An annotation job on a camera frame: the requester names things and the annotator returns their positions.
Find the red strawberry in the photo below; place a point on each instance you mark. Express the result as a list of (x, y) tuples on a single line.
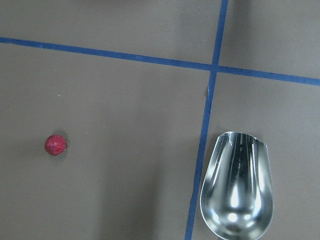
[(55, 144)]

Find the silver metal scoop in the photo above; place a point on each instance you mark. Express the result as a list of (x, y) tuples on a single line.
[(237, 199)]

